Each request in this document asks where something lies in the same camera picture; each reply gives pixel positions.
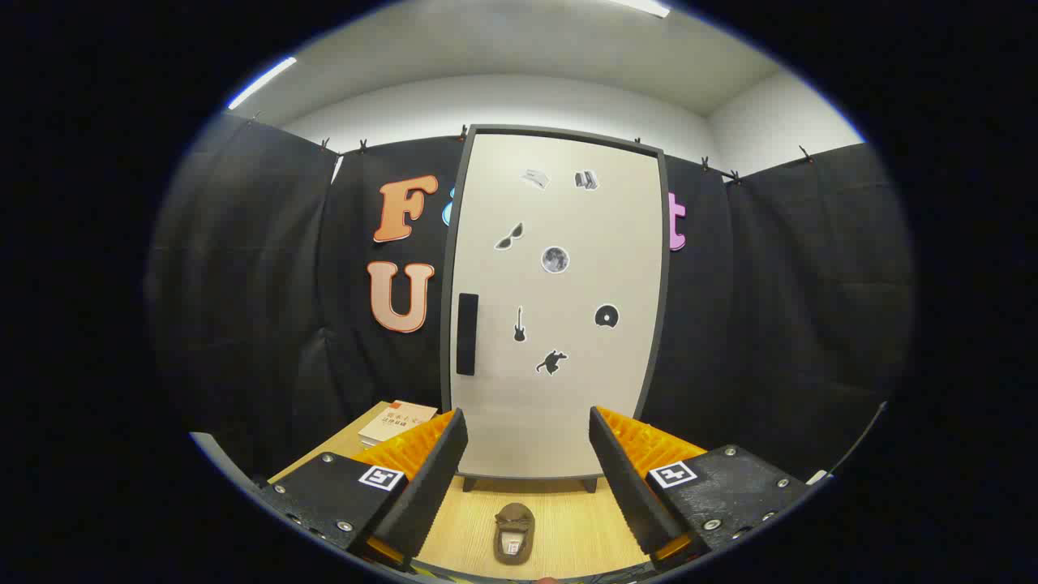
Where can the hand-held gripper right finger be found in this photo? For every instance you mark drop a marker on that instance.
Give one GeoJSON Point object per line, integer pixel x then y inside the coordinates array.
{"type": "Point", "coordinates": [632, 495]}

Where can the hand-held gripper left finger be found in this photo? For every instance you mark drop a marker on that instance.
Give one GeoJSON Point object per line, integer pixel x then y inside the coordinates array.
{"type": "Point", "coordinates": [430, 495]}

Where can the brown fuzzy shoe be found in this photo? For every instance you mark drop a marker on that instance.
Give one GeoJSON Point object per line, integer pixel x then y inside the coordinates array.
{"type": "Point", "coordinates": [514, 519]}

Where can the dark grey shoe cabinet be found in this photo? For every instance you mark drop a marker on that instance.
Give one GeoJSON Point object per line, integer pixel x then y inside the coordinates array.
{"type": "Point", "coordinates": [445, 357]}

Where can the stack of books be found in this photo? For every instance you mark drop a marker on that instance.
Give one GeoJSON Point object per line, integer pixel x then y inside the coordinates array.
{"type": "Point", "coordinates": [393, 422]}

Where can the thin black stand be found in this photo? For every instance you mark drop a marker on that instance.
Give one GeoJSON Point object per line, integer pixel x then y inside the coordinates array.
{"type": "Point", "coordinates": [859, 445]}

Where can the black backdrop cloth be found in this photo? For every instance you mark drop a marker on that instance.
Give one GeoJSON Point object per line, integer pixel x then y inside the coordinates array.
{"type": "Point", "coordinates": [243, 284]}

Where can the ceiling light strip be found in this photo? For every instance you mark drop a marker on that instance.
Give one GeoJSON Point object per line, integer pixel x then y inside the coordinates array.
{"type": "Point", "coordinates": [645, 6]}
{"type": "Point", "coordinates": [261, 83]}

